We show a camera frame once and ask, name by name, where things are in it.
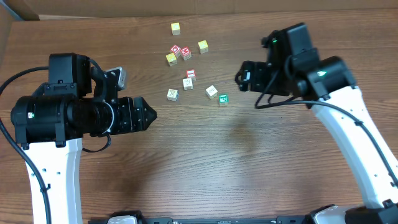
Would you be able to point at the plain block green side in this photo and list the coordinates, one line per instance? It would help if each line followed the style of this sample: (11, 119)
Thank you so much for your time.
(187, 84)

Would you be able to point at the red framed wooden block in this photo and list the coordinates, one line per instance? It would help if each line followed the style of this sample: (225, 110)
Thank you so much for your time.
(191, 73)

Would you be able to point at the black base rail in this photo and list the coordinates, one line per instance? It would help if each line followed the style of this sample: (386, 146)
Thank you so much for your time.
(137, 217)

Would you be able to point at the red letter M block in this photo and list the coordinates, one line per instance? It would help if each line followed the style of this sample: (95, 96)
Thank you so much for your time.
(186, 53)

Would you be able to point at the left yellow wooden block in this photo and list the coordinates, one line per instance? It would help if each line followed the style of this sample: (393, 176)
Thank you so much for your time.
(171, 59)

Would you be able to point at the plain block yellow side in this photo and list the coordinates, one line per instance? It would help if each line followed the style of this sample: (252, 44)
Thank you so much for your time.
(211, 92)

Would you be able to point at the green framed wooden block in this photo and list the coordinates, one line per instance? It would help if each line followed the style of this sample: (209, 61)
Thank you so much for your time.
(223, 100)

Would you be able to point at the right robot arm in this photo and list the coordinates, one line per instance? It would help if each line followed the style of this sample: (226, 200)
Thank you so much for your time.
(293, 69)

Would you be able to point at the yellow wooden block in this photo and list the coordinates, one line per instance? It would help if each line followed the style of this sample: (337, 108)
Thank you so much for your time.
(171, 59)
(175, 28)
(203, 46)

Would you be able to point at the right yellow wooden block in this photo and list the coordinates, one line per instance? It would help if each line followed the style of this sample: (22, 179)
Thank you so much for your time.
(203, 46)

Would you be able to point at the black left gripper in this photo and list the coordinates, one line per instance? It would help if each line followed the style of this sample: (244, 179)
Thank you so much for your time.
(137, 114)

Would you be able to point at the far yellow wooden block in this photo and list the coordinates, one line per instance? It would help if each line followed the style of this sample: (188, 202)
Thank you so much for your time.
(175, 28)

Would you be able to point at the plain block blue side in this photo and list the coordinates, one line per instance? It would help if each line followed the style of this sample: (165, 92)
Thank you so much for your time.
(172, 95)

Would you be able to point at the red circle wooden block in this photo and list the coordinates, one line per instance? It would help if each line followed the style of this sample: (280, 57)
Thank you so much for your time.
(176, 50)

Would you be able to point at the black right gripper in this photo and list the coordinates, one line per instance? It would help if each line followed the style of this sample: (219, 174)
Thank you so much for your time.
(249, 76)

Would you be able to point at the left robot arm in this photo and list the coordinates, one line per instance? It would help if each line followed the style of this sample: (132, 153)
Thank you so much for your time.
(78, 98)

